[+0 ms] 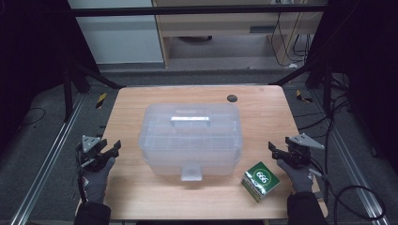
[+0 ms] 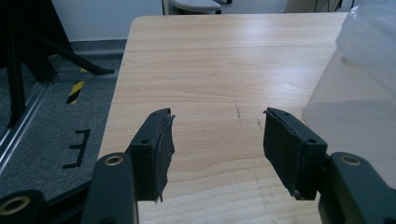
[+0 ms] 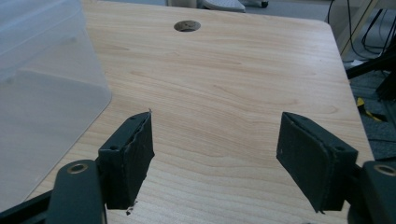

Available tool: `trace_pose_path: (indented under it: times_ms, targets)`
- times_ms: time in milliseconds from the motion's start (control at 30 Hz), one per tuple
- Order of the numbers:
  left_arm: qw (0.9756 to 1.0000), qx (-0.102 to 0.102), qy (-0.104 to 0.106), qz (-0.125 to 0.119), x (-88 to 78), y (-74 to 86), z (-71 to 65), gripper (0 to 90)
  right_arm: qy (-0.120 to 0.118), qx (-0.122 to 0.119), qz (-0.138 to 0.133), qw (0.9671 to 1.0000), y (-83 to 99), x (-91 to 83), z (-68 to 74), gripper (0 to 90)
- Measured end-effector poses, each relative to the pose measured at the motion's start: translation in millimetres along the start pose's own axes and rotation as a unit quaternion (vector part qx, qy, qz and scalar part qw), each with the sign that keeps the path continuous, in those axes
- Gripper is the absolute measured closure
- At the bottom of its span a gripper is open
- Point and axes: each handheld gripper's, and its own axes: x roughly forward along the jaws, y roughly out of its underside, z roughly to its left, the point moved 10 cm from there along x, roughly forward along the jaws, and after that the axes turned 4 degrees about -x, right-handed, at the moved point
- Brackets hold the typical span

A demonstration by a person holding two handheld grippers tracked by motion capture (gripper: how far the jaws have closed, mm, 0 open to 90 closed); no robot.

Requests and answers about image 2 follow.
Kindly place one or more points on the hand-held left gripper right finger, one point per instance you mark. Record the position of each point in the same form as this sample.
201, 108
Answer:
289, 155

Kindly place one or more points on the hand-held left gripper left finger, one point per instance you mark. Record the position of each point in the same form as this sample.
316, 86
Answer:
149, 161

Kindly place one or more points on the clear plastic storage box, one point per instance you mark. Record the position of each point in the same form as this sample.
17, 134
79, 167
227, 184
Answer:
358, 109

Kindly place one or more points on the black floor tape mark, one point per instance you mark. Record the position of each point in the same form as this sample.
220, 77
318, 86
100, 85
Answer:
80, 149

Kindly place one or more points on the yellow black hazard tape strip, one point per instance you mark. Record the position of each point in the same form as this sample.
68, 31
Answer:
75, 92

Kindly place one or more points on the grey chair base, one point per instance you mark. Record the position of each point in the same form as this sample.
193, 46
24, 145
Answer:
194, 5

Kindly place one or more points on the black metal stand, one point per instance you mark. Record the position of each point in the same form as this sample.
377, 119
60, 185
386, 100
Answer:
28, 46

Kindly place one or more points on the metal floor rail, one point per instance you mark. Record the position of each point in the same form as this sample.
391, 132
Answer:
21, 124

